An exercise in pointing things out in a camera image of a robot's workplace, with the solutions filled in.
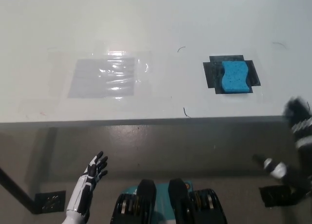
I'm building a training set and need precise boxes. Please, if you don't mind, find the blue wavy sponge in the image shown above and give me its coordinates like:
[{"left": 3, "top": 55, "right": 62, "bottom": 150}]
[{"left": 220, "top": 60, "right": 253, "bottom": 94}]

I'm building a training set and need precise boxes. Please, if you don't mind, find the black teal robot body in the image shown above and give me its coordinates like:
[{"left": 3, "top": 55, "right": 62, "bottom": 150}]
[{"left": 109, "top": 178, "right": 229, "bottom": 224}]

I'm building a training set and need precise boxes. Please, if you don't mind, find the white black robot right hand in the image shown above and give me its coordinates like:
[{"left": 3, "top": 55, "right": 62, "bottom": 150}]
[{"left": 252, "top": 95, "right": 312, "bottom": 187}]

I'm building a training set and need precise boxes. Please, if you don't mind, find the right table foot plate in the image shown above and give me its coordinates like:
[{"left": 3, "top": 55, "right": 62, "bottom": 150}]
[{"left": 258, "top": 184, "right": 293, "bottom": 208}]

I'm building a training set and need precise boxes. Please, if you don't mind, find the grey tape patch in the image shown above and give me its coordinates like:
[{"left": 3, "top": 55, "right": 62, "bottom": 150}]
[{"left": 67, "top": 57, "right": 136, "bottom": 99}]

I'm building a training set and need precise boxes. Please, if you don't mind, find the black tape mark patch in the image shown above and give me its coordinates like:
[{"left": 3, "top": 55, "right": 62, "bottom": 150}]
[{"left": 202, "top": 55, "right": 262, "bottom": 95}]

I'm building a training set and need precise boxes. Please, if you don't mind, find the clear plastic film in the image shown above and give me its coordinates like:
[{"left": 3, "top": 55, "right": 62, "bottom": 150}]
[{"left": 47, "top": 40, "right": 172, "bottom": 101}]

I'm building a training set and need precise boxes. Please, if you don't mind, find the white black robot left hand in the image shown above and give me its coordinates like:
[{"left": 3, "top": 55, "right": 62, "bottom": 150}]
[{"left": 67, "top": 150, "right": 109, "bottom": 216}]

